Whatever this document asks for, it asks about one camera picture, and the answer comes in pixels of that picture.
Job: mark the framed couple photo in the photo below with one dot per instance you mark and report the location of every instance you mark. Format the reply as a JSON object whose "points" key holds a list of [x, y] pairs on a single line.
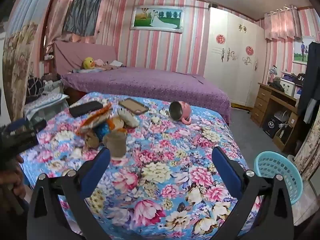
{"points": [[300, 50]]}

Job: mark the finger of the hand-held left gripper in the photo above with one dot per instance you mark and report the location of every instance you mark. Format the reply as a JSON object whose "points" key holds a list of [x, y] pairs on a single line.
{"points": [[25, 126], [25, 142]]}

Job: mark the dark patterned bag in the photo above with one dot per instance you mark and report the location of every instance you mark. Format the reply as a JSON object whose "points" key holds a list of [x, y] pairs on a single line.
{"points": [[35, 87]]}

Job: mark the black phone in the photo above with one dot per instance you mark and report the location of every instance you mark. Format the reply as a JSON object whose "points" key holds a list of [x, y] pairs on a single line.
{"points": [[85, 108]]}

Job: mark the pink long curtain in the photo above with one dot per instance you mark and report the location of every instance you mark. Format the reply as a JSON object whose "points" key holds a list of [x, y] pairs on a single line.
{"points": [[60, 10]]}

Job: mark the yellow orange wrapper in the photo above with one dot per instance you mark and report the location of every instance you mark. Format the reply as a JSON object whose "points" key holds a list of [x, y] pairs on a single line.
{"points": [[116, 124]]}

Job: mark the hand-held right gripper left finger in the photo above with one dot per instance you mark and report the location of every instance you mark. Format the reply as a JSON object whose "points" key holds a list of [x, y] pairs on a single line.
{"points": [[97, 170]]}

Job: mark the cloth-covered bedside table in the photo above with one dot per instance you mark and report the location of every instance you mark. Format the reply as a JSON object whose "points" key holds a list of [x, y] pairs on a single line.
{"points": [[47, 98]]}

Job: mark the black cap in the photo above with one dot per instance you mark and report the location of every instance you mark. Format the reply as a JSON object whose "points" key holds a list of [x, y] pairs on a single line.
{"points": [[300, 78]]}

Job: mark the pink plush toy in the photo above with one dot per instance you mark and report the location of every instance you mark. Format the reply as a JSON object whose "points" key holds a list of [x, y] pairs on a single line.
{"points": [[100, 62]]}

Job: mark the white folded clothing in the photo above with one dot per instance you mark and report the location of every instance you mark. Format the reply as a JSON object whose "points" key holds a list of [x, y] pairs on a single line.
{"points": [[117, 63]]}

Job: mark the white wrapper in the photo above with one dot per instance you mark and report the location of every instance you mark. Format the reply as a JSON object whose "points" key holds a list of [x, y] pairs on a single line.
{"points": [[128, 118]]}

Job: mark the pink covered headboard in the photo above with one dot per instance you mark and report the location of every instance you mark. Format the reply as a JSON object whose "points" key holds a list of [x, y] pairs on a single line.
{"points": [[75, 55]]}

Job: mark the person's left hand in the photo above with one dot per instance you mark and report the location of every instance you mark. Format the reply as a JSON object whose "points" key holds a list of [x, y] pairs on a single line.
{"points": [[16, 180]]}

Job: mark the black printed box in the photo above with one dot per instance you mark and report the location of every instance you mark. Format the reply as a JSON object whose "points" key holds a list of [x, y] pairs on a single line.
{"points": [[271, 126]]}

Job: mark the white wardrobe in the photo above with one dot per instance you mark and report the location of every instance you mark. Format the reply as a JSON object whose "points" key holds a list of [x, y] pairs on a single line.
{"points": [[235, 75]]}

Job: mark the floral doorway curtain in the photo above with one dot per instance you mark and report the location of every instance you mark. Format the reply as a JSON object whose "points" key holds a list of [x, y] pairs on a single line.
{"points": [[310, 150]]}

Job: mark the orange snack packet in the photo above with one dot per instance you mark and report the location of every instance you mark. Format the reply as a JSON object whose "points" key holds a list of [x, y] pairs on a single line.
{"points": [[93, 121]]}

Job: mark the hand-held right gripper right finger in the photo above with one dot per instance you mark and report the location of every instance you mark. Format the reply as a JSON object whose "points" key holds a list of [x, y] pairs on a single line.
{"points": [[226, 170]]}

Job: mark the desk lamp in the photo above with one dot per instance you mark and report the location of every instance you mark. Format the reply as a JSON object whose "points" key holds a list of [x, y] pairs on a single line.
{"points": [[273, 70]]}

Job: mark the light blue plastic basket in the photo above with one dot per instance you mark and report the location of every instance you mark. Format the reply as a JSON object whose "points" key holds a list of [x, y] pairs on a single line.
{"points": [[287, 180]]}

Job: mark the white fan base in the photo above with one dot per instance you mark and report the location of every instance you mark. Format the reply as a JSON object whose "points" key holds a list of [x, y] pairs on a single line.
{"points": [[291, 158]]}

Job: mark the white round appliance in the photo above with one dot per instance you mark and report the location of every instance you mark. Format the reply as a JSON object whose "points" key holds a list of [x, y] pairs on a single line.
{"points": [[281, 116]]}

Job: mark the white storage box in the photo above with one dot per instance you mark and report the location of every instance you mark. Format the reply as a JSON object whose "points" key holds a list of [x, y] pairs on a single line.
{"points": [[287, 86]]}

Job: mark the purple dotted bed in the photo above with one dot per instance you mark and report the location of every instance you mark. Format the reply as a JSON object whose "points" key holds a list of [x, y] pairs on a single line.
{"points": [[150, 85]]}

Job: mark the grey curtain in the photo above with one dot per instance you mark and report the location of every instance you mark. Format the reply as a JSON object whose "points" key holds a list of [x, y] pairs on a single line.
{"points": [[82, 10]]}

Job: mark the pink short curtain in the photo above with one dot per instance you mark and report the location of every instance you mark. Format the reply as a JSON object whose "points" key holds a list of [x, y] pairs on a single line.
{"points": [[282, 25]]}

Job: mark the wooden desk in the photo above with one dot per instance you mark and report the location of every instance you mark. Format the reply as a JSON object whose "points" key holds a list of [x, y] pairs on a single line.
{"points": [[262, 100]]}

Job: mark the floral blue blanket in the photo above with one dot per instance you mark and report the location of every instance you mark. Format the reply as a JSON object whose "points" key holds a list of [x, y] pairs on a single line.
{"points": [[162, 142]]}

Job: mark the blue wrapper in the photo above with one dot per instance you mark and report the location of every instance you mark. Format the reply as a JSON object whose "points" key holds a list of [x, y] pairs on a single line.
{"points": [[103, 131]]}

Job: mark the dark hanging clothes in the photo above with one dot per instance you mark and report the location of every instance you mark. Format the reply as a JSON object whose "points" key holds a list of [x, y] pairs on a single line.
{"points": [[312, 80]]}

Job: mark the yellow duck plush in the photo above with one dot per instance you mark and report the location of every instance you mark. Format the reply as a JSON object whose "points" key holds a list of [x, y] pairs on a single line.
{"points": [[88, 62]]}

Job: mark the dark clothes pile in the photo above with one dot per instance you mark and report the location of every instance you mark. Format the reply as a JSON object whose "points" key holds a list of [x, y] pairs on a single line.
{"points": [[276, 85]]}

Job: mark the framed wedding picture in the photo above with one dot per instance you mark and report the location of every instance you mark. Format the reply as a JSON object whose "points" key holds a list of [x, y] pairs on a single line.
{"points": [[162, 17]]}

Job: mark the pink mug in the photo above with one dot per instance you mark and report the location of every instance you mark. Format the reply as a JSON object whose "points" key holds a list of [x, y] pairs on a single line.
{"points": [[183, 108]]}

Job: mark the brown-cased phone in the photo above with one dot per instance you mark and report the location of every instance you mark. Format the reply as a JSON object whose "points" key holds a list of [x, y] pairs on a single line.
{"points": [[133, 106]]}

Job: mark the floral striped curtain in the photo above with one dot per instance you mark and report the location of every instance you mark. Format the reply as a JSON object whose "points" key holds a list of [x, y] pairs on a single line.
{"points": [[20, 55]]}

